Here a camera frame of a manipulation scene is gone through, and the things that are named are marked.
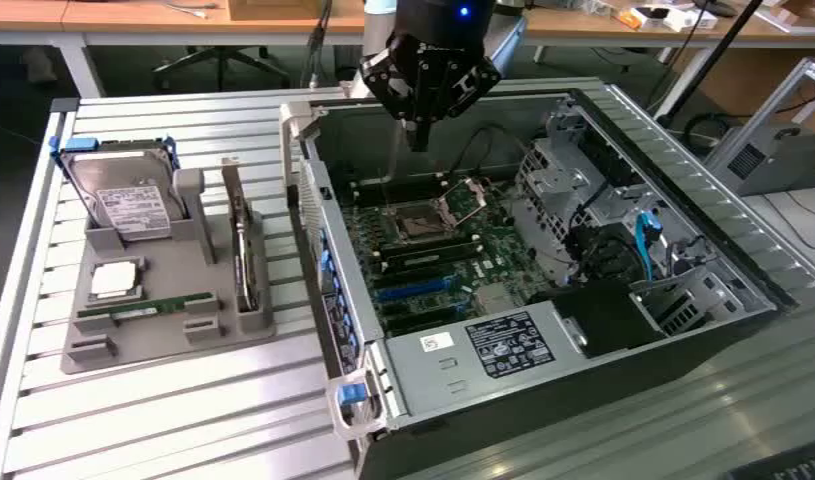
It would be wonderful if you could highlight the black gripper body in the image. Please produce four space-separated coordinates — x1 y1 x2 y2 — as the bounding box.
386 0 495 121

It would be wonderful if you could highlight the black graphics card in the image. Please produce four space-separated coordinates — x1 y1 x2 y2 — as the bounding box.
220 156 262 315

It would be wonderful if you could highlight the brown cardboard box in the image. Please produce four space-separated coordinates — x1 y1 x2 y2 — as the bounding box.
226 0 329 22

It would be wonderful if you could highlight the metal disk bay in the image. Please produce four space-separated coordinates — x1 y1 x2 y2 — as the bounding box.
512 107 648 261

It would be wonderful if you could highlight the metal socket cover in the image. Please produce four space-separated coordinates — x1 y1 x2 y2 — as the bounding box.
432 177 493 227

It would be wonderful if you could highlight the black office chair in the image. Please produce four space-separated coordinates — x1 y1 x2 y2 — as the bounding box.
150 44 293 94

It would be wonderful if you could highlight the CPU socket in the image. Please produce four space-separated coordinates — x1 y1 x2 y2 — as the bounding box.
390 201 458 246

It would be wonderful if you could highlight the small white box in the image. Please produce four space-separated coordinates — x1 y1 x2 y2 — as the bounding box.
629 4 719 34

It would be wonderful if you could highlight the green motherboard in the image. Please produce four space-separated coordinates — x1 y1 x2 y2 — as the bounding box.
338 167 559 337

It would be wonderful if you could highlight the dark labelled RAM stick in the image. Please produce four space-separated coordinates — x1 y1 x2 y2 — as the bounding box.
377 238 485 275

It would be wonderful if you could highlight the black tripod pole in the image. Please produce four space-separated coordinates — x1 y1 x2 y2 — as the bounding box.
652 0 767 126

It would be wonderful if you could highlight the blue expansion slot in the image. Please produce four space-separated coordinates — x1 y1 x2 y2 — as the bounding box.
373 278 452 303

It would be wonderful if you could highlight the silver chipset heatsink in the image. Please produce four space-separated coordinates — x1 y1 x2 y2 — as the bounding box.
476 284 516 312

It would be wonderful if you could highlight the hard disk blue carrier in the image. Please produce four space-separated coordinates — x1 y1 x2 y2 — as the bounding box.
48 134 185 244

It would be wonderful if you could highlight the grey machine box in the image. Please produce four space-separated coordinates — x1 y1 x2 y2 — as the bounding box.
703 124 815 197

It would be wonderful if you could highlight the grey parts rack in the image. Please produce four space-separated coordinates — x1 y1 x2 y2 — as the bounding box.
58 167 280 376

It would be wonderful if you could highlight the black plastic shroud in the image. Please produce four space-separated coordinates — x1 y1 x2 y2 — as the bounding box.
549 279 667 359

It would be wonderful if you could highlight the silver CPU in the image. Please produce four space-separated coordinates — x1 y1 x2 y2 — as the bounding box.
88 260 141 297

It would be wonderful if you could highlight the green RAM stick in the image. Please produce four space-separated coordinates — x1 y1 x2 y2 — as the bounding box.
76 293 220 319

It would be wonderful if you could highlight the grey power supply unit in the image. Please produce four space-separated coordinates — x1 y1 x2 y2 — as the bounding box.
369 298 585 421

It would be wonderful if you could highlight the black open PC case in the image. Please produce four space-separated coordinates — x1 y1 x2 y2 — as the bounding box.
277 87 800 480

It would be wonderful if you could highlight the black keyboard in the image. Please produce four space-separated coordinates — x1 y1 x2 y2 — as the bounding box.
725 442 815 480

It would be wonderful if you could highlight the blue wire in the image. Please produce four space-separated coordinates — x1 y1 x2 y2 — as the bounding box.
635 209 663 285

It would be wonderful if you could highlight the aluminium profile frame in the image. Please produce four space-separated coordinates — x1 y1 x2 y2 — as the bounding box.
745 56 815 134

